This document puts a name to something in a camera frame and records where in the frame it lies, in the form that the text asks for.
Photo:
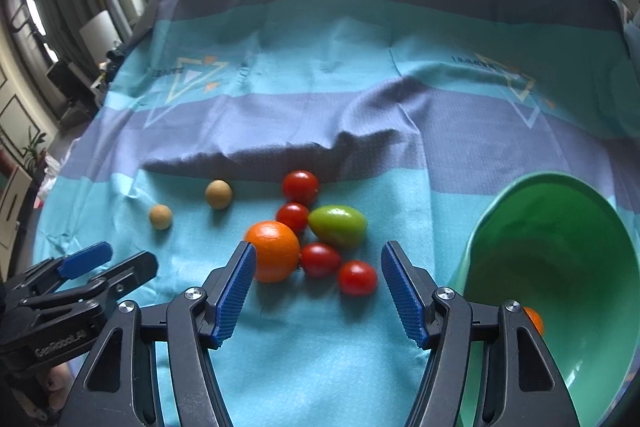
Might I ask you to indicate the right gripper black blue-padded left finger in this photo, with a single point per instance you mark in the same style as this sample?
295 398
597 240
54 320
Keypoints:
117 384

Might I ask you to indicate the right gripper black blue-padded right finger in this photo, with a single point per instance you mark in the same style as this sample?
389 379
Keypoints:
520 384

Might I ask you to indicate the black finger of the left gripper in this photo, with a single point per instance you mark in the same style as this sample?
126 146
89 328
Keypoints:
111 285

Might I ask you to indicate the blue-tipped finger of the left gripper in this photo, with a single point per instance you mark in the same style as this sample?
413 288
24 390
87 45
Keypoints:
84 261

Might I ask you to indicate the orange fruit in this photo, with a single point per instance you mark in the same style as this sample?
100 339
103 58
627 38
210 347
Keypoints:
536 319

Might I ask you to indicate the orange fruit among tomatoes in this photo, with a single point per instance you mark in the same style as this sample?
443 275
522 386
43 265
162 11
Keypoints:
277 250

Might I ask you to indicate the green oval tomato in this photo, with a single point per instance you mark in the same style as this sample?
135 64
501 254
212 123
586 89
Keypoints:
340 226

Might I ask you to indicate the tan longan lower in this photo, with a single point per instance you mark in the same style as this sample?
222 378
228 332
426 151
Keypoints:
160 217

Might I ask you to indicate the tan longan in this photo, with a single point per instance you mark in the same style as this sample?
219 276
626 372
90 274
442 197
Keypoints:
160 217
218 194

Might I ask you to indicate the potted green plant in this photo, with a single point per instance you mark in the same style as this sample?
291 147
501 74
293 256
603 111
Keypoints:
33 151

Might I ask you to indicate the tan longan upper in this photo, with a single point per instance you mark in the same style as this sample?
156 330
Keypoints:
218 194

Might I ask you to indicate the green plastic bowl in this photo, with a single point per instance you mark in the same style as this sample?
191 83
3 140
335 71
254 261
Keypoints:
557 246

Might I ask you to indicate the red cherry tomato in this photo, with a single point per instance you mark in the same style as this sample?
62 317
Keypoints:
294 216
301 186
319 260
357 278

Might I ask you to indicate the red cherry tomato lower left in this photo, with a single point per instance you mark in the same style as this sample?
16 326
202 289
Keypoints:
319 260

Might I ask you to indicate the red cherry tomato top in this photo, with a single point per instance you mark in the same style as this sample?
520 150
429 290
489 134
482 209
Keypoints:
301 186

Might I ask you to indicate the red cherry tomato lower right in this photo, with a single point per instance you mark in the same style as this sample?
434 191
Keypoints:
357 278

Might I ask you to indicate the white cylindrical lamp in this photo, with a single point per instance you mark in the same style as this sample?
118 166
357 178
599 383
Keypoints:
100 36

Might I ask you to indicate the blue striped tablecloth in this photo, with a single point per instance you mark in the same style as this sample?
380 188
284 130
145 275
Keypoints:
418 113

